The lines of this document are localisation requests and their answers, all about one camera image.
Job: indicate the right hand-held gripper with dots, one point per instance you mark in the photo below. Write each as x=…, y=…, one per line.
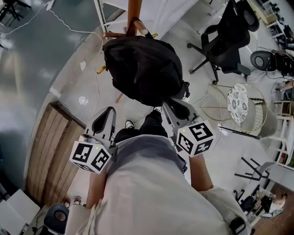
x=195, y=138

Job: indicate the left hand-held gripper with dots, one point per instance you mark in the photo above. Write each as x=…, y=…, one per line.
x=89, y=156

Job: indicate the black backpack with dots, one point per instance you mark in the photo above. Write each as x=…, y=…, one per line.
x=142, y=68

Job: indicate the brown wooden coat rack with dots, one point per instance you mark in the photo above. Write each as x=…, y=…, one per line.
x=134, y=9

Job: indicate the person's right forearm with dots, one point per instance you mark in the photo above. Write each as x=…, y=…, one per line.
x=199, y=172

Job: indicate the person's left forearm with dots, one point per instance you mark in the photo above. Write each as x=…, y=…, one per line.
x=96, y=190

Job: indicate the person's right patterned sneaker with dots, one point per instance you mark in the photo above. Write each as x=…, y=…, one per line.
x=157, y=109

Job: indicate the person's patterned sneaker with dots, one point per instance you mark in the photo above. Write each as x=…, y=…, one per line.
x=129, y=124
x=157, y=109

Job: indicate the person's left patterned sneaker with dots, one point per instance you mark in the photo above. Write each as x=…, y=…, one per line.
x=129, y=124

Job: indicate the person's black trousers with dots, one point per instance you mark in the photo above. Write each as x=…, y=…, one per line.
x=147, y=126

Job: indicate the wooden plank pallet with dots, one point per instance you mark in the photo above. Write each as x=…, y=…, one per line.
x=52, y=156

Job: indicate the floral round cushion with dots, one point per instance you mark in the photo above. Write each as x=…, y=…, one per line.
x=237, y=102

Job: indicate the white paper scrap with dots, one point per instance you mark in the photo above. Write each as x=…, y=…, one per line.
x=83, y=65

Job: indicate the red white shoe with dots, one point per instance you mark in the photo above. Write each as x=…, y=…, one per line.
x=78, y=201
x=66, y=202

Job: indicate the person's grey shirt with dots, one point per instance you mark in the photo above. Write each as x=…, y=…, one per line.
x=156, y=188

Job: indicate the grey shell chair black legs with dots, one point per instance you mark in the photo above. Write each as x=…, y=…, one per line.
x=272, y=124
x=266, y=166

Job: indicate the black round stool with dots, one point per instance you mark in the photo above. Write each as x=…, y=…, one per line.
x=57, y=215

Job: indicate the white metal shelving unit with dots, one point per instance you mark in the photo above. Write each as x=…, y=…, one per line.
x=165, y=11

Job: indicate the small black office chair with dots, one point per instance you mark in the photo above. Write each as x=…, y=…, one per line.
x=249, y=202

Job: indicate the white cabinet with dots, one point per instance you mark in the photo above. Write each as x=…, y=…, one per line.
x=16, y=213

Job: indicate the white power strip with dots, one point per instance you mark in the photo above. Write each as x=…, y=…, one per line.
x=50, y=4

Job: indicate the white frame table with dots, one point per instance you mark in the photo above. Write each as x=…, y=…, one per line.
x=286, y=133

